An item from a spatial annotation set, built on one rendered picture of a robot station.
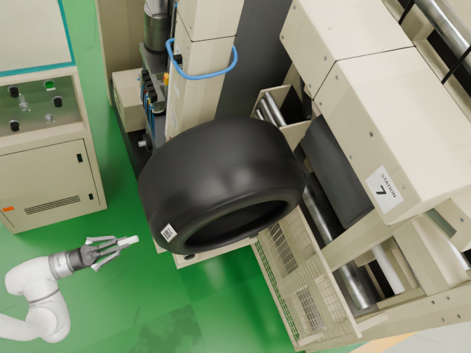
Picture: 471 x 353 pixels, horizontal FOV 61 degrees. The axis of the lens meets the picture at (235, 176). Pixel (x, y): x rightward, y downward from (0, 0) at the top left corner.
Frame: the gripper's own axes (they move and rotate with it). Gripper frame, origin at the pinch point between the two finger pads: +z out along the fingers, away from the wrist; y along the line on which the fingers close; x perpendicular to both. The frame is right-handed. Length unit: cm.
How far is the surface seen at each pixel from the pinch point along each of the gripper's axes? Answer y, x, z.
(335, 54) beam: 4, -70, 64
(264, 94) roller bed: 38, -9, 69
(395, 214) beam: -35, -61, 61
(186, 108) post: 26, -31, 32
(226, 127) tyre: 11, -39, 40
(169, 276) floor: 4, 102, 8
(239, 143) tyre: 5, -39, 42
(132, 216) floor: 48, 101, -2
